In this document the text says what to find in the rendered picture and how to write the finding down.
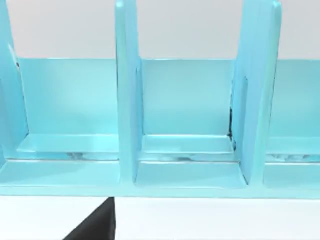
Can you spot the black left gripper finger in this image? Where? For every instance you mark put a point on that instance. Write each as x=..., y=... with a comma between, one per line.
x=100, y=222

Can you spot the light blue rack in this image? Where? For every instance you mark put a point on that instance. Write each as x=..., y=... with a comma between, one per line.
x=175, y=125

